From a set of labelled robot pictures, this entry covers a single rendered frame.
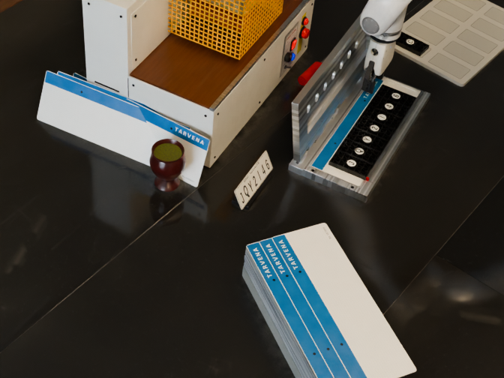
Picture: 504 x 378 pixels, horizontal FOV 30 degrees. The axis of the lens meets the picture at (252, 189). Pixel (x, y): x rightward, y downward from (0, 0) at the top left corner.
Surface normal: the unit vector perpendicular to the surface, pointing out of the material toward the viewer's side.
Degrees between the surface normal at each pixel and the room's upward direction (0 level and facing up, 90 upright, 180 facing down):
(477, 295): 0
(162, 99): 90
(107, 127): 63
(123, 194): 0
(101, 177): 0
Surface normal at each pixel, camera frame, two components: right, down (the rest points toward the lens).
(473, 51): 0.08, -0.68
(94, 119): -0.35, 0.25
